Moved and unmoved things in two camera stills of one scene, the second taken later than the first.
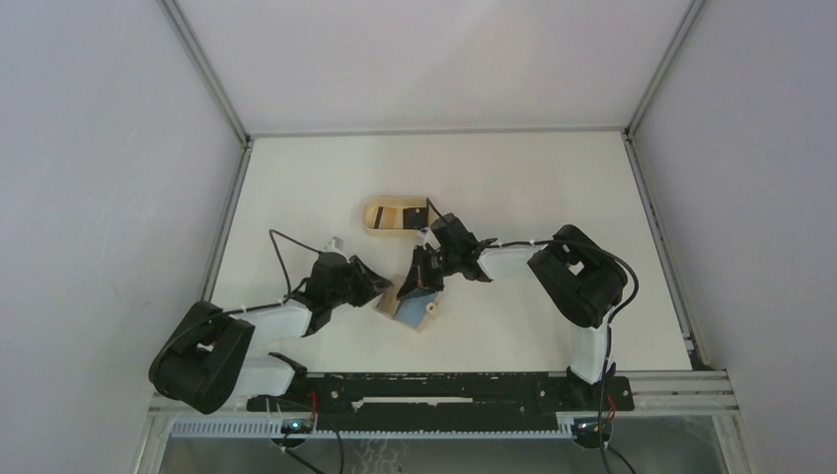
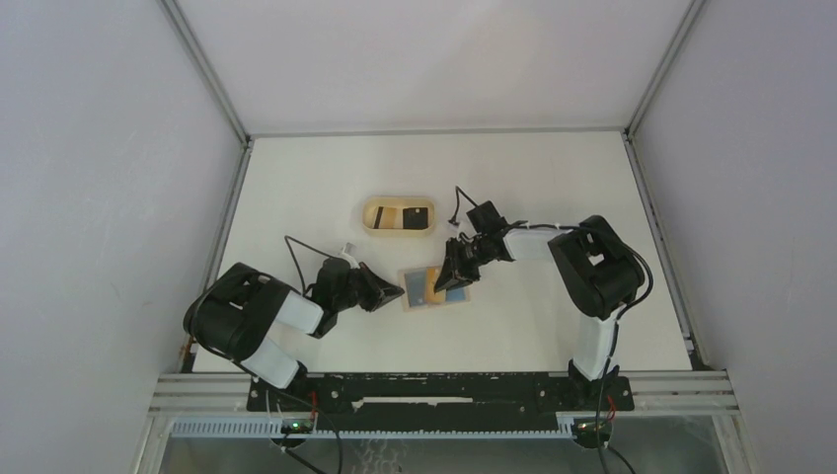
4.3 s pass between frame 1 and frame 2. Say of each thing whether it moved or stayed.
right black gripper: moved
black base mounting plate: stayed
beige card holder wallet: moved
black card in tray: stayed
